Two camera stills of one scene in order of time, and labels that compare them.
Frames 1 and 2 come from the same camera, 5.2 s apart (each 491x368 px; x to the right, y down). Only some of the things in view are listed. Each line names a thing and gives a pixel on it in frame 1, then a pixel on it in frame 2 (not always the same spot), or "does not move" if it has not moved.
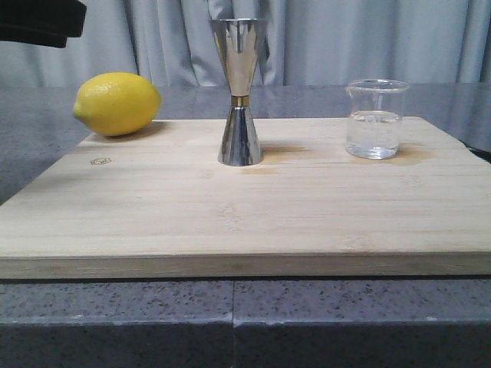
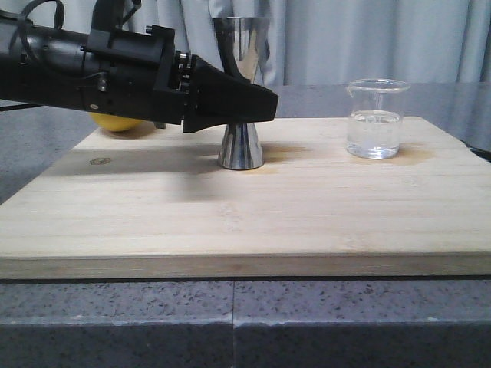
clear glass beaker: (374, 118) does not move
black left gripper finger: (45, 22) -> (141, 75)
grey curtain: (305, 43) does not move
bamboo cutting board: (159, 203) does not move
